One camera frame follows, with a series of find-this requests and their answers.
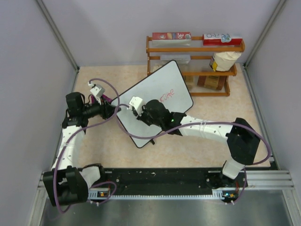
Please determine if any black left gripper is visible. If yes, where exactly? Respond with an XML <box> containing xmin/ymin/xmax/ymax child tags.
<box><xmin>81</xmin><ymin>96</ymin><xmax>121</xmax><ymax>120</ymax></box>

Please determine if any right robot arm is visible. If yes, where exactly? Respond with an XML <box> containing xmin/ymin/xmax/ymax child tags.
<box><xmin>129</xmin><ymin>97</ymin><xmax>260</xmax><ymax>189</ymax></box>

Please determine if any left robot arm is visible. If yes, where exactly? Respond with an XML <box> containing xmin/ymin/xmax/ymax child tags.
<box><xmin>43</xmin><ymin>92</ymin><xmax>115</xmax><ymax>206</ymax></box>

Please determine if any purple snack package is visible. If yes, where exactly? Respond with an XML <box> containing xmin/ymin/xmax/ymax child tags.
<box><xmin>91</xmin><ymin>95</ymin><xmax>112</xmax><ymax>104</ymax></box>

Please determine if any beige cleaning cloth pack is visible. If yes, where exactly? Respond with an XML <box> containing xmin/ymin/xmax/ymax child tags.
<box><xmin>184</xmin><ymin>75</ymin><xmax>195</xmax><ymax>90</ymax></box>

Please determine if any clear plastic box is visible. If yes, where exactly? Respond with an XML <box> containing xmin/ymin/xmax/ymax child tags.
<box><xmin>160</xmin><ymin>54</ymin><xmax>191</xmax><ymax>65</ymax></box>

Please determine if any orange wooden shelf rack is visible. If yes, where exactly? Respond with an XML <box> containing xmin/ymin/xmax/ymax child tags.
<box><xmin>146</xmin><ymin>36</ymin><xmax>245</xmax><ymax>97</ymax></box>

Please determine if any red foil wrap box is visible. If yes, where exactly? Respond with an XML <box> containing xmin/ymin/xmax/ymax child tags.
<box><xmin>152</xmin><ymin>32</ymin><xmax>191</xmax><ymax>40</ymax></box>

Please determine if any white paper bag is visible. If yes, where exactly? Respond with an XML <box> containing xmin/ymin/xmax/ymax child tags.
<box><xmin>209</xmin><ymin>51</ymin><xmax>242</xmax><ymax>72</ymax></box>

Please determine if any red white toothpaste box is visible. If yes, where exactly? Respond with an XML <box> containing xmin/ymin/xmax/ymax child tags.
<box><xmin>203</xmin><ymin>33</ymin><xmax>243</xmax><ymax>46</ymax></box>

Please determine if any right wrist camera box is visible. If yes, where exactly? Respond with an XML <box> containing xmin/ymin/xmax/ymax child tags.
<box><xmin>128</xmin><ymin>97</ymin><xmax>145</xmax><ymax>116</ymax></box>

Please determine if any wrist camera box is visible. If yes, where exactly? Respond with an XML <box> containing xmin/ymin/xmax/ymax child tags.
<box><xmin>88</xmin><ymin>82</ymin><xmax>105</xmax><ymax>98</ymax></box>
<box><xmin>128</xmin><ymin>97</ymin><xmax>145</xmax><ymax>116</ymax></box>

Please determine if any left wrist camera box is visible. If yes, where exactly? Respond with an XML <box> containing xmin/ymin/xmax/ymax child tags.
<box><xmin>88</xmin><ymin>82</ymin><xmax>105</xmax><ymax>98</ymax></box>

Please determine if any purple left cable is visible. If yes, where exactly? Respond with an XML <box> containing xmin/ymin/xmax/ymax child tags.
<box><xmin>53</xmin><ymin>77</ymin><xmax>121</xmax><ymax>214</ymax></box>

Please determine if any purple cable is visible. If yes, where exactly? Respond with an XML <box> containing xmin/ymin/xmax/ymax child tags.
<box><xmin>115</xmin><ymin>103</ymin><xmax>271</xmax><ymax>204</ymax></box>
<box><xmin>53</xmin><ymin>77</ymin><xmax>121</xmax><ymax>214</ymax></box>

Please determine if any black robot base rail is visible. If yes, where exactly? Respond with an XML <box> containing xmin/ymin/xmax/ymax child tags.
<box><xmin>93</xmin><ymin>168</ymin><xmax>246</xmax><ymax>189</ymax></box>

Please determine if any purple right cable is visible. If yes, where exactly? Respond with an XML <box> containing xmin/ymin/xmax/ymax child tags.
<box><xmin>115</xmin><ymin>103</ymin><xmax>271</xmax><ymax>204</ymax></box>

